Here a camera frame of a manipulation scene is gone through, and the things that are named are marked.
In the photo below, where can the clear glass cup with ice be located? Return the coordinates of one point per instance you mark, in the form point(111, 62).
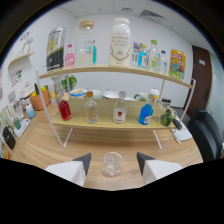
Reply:
point(111, 165)

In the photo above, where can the green cup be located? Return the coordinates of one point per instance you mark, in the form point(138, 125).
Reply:
point(17, 124)

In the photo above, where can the clear bottle with red label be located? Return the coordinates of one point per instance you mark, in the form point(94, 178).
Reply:
point(120, 113)

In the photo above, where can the white tray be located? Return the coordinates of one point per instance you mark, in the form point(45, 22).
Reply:
point(23, 128)

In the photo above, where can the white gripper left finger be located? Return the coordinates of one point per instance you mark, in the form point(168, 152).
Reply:
point(71, 170)

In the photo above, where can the small pink bottle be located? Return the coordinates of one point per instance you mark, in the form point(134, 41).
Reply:
point(69, 59)

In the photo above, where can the brown door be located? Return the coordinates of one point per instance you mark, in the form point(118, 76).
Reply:
point(200, 80)

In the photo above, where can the clear bottle with green cap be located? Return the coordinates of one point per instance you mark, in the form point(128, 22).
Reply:
point(153, 58)

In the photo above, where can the red liquid glass bottle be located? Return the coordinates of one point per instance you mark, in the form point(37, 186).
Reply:
point(64, 109)

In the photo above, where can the black kettle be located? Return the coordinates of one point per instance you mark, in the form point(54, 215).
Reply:
point(9, 138)

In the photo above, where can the large yellow printed can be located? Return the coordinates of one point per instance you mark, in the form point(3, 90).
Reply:
point(177, 64)

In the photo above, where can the large black yellow can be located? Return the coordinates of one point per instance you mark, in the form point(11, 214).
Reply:
point(55, 50)

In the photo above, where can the teal bottle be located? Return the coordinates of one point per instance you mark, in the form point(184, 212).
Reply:
point(94, 55)

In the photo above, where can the blue liquid bottle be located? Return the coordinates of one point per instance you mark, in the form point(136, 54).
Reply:
point(145, 115)

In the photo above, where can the blue white tub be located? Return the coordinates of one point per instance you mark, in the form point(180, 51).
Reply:
point(78, 93)

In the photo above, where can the blue white drink carton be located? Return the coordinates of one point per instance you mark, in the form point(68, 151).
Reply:
point(142, 58)

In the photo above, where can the white milk bottle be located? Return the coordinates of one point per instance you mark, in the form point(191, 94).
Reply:
point(120, 43)

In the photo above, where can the orange basket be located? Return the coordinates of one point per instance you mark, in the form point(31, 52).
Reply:
point(39, 100)

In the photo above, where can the black chair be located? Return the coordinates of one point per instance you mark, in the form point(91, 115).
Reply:
point(206, 133)

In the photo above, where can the small clear water bottle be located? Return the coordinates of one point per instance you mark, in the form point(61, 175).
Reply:
point(163, 63)

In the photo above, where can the green potted plant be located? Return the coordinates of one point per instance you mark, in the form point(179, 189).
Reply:
point(71, 81)

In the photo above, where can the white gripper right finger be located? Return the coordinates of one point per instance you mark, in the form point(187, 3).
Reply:
point(156, 169)

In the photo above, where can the white and blue cup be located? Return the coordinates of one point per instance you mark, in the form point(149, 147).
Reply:
point(30, 111)

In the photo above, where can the white frame wooden shelf rack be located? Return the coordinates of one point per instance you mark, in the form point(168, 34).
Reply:
point(110, 121)

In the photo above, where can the wooden wall shelf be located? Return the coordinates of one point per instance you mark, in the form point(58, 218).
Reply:
point(21, 57)

